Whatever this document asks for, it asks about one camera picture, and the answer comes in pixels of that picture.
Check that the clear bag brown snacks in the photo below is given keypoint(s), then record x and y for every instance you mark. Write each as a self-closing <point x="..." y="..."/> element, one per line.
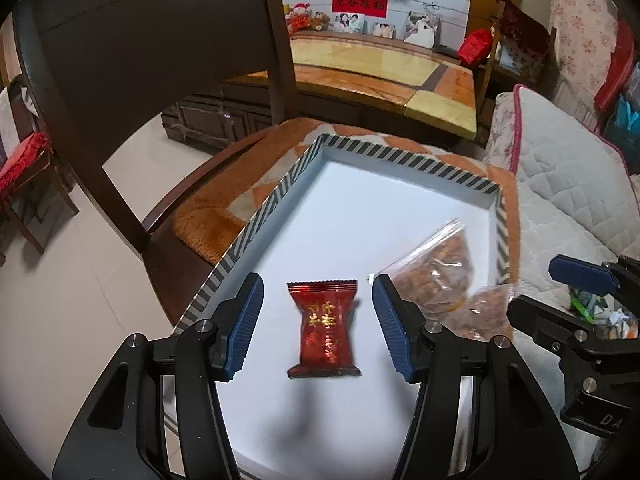
<point x="483" y="315"/>
<point x="436" y="275"/>

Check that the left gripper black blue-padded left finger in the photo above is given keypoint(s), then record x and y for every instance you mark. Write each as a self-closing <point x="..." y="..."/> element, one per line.
<point x="118" y="432"/>

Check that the red cushion on chair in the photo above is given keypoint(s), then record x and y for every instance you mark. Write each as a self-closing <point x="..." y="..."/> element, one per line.
<point x="475" y="48"/>

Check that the white tray striped rim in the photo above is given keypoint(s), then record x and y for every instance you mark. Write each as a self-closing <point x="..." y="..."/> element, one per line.
<point x="345" y="210"/>

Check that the white quilted sofa cushion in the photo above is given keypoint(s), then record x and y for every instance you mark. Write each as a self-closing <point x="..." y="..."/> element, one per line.
<point x="575" y="199"/>

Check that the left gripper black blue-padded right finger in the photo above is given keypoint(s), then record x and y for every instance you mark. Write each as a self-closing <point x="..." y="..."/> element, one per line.
<point x="515" y="433"/>

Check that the dark wooden chair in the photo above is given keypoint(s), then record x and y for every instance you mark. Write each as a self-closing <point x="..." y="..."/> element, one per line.
<point x="99" y="70"/>

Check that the large wedding photo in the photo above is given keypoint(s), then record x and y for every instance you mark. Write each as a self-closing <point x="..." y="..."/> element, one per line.
<point x="422" y="29"/>

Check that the floral sofa cover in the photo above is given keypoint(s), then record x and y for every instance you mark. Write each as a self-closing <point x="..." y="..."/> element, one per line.
<point x="586" y="34"/>

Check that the wooden stool left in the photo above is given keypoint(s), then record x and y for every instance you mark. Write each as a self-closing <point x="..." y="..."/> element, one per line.
<point x="19" y="119"/>

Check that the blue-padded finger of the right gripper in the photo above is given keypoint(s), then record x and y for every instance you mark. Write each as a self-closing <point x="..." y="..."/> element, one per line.
<point x="582" y="275"/>

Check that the photo frame left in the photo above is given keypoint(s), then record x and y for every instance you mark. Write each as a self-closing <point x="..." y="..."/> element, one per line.
<point x="348" y="23"/>

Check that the red banner sign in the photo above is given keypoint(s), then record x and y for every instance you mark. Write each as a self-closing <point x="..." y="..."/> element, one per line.
<point x="374" y="8"/>

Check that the red stool cushion left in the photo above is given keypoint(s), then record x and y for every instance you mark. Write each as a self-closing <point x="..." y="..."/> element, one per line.
<point x="24" y="157"/>

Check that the stuffed toys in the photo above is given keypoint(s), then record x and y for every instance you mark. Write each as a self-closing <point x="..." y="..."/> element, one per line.
<point x="299" y="17"/>

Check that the wooden armchair far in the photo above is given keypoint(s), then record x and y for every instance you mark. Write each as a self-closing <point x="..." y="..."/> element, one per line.
<point x="521" y="49"/>

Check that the photo frame middle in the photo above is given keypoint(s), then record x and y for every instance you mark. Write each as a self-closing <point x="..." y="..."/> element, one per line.
<point x="383" y="30"/>

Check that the dark wooden tv cabinet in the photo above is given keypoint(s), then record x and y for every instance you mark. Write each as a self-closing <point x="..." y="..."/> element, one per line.
<point x="214" y="119"/>

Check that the photo frame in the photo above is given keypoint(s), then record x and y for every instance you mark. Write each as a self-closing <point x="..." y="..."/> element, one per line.
<point x="348" y="23"/>
<point x="383" y="30"/>

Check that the red candy wrapper packet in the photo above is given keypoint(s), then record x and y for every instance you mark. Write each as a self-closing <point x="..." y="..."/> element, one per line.
<point x="325" y="349"/>

